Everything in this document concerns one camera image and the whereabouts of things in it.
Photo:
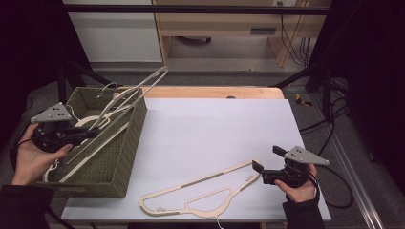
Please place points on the light wooden desk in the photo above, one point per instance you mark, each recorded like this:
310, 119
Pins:
223, 24

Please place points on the yellow and black tool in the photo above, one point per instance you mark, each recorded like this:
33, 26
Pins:
301, 100

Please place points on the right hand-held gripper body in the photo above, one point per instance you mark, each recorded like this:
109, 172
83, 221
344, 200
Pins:
302, 156

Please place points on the white cabinet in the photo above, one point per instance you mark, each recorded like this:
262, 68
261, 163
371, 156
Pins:
117, 35

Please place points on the person's left hand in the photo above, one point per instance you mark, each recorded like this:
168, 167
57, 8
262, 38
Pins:
30, 162

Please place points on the black horizontal bar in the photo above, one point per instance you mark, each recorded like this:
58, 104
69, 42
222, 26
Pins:
191, 9

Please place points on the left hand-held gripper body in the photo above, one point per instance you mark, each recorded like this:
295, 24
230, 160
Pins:
52, 114

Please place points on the person's right hand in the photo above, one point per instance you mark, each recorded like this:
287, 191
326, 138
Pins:
302, 192

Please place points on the cream clothes hanger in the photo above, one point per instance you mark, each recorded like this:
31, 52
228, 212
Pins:
203, 182
140, 92
95, 152

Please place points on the metal floor rail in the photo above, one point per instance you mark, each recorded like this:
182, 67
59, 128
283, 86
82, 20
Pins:
356, 178

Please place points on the black metal stand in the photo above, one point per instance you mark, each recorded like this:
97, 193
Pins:
318, 76
74, 74

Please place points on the green woven basket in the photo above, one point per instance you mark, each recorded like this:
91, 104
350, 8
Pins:
121, 159

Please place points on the white table cover sheet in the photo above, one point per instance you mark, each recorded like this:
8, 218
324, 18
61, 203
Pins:
207, 133

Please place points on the dark curtain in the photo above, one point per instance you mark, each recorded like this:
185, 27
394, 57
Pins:
28, 41
366, 63

